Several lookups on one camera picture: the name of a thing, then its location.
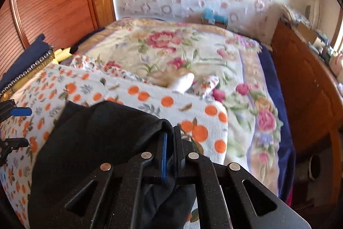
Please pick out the floral blanket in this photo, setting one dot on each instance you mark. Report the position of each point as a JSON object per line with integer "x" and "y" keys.
{"x": 160, "y": 49}

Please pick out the black t-shirt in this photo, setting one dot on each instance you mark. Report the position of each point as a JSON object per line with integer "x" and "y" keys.
{"x": 93, "y": 143}

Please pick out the folded navy cloth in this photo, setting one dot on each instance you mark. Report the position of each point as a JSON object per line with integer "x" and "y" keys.
{"x": 26, "y": 57}

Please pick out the blue box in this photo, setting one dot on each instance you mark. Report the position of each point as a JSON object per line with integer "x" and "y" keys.
{"x": 211, "y": 15}

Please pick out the red cloth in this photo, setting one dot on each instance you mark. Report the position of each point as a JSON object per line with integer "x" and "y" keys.
{"x": 289, "y": 196}

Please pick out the wooden headboard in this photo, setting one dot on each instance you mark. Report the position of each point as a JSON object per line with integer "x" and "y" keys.
{"x": 53, "y": 3}

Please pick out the wooden cabinet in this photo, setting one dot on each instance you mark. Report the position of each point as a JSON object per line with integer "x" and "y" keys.
{"x": 302, "y": 84}

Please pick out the orange-print white bed sheet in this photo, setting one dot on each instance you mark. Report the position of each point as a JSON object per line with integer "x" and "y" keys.
{"x": 120, "y": 92}

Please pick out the yellow item with black tips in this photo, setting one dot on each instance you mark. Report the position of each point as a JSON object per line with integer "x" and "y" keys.
{"x": 63, "y": 55}

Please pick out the pink white ceramic pot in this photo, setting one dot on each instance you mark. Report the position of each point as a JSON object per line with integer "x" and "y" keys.
{"x": 339, "y": 65}

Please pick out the round grey object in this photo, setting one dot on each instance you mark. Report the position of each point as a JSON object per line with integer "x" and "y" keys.
{"x": 314, "y": 167}

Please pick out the patterned folded cloth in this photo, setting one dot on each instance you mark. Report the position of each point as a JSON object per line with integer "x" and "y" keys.
{"x": 293, "y": 15}

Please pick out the cardboard box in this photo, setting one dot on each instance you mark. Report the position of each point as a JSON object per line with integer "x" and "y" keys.
{"x": 304, "y": 31}

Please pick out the navy blue blanket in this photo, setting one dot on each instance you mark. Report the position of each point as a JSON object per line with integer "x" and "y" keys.
{"x": 281, "y": 124}

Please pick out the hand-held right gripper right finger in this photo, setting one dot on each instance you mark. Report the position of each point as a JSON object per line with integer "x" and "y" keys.
{"x": 178, "y": 148}

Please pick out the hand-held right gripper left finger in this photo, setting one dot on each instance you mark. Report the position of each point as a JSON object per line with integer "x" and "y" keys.
{"x": 164, "y": 154}

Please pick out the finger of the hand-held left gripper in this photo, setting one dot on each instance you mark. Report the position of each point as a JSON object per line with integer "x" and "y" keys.
{"x": 22, "y": 111}
{"x": 16, "y": 142}

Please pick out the white and tan blurred item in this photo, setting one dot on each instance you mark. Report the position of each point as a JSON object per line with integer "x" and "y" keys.
{"x": 182, "y": 82}

